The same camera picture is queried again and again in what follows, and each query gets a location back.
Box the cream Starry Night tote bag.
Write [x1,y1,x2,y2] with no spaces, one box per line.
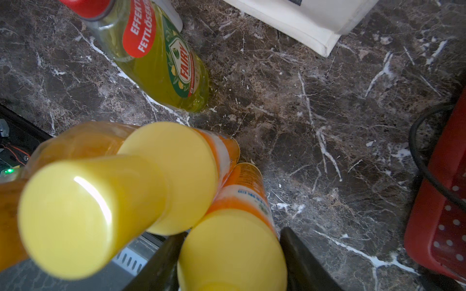
[226,0,378,58]

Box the green bottle red cap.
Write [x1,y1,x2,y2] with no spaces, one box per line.
[63,0,209,113]

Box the red polka dot toaster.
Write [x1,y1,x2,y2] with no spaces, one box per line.
[404,93,466,282]

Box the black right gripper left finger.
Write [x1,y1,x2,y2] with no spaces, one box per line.
[123,232,187,291]

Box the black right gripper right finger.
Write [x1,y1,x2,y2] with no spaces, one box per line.
[280,227,343,291]

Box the black toaster power cord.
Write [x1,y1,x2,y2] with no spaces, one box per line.
[408,103,466,212]

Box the orange soap bottle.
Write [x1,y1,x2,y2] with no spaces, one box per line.
[177,162,288,291]
[118,122,240,236]

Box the amber pump soap bottle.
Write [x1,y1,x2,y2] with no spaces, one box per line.
[1,121,166,280]

